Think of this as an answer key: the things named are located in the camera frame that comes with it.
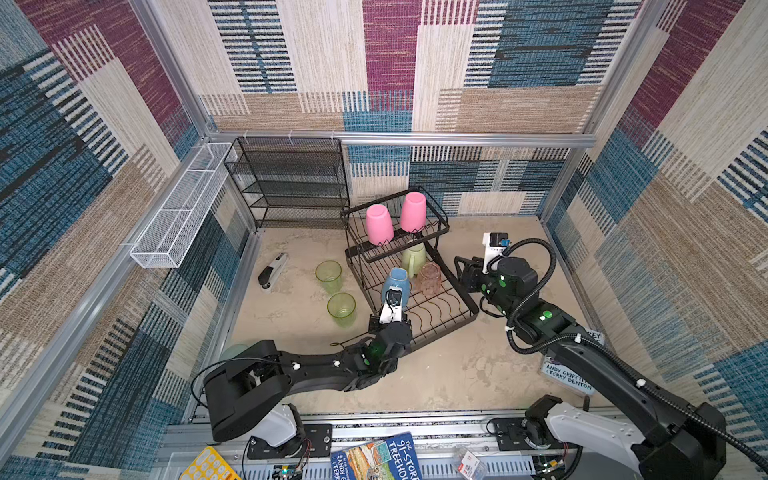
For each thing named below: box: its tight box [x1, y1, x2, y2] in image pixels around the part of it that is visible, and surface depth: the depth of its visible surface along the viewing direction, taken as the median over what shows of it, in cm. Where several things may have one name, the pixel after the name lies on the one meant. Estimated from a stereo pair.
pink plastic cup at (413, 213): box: [400, 191, 427, 233], surface depth 87 cm
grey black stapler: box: [258, 252, 288, 293], surface depth 104 cm
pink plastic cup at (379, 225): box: [365, 204, 395, 245], surface depth 84 cm
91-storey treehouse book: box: [331, 432, 423, 480], surface depth 70 cm
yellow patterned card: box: [180, 446, 242, 480], surface depth 71 cm
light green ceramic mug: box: [402, 243, 427, 279], surface depth 98 cm
